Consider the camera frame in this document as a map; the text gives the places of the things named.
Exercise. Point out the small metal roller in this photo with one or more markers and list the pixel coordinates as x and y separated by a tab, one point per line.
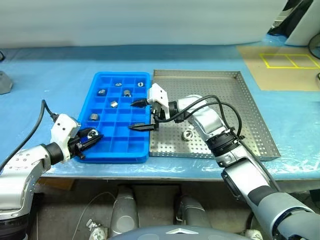
92	133
118	84
127	93
101	92
140	84
94	116
114	103
187	135

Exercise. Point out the white and black equipment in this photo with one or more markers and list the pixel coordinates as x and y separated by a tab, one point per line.
297	22

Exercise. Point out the perforated steel tray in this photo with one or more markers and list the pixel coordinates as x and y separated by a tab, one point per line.
212	85

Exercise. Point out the grey rounded robot leg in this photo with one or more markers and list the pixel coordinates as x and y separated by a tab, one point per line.
192	212
125	210

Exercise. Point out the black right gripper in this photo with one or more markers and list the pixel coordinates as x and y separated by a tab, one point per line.
158	112

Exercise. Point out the brown cardboard sheet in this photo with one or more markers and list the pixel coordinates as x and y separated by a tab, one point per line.
275	77

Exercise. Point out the blue compartment plastic tray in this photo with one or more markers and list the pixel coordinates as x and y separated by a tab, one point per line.
117	147

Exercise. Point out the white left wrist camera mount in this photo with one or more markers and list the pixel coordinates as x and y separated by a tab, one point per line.
62	127

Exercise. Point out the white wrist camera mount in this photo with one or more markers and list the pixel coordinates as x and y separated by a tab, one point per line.
158	93
62	127

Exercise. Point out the grey metal block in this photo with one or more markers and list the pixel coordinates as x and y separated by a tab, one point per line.
5	83

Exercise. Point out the dark grey robot torso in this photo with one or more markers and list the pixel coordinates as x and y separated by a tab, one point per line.
175	232

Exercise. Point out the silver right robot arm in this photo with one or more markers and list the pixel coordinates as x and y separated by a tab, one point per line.
250	175

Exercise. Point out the blue plastic table cover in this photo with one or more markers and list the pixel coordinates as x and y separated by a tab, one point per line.
50	75

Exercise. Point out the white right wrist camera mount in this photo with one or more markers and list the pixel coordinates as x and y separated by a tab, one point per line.
158	93

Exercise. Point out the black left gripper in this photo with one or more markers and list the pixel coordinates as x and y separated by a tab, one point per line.
75	148

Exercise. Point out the white plastic connector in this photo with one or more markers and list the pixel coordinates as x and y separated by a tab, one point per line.
97	231

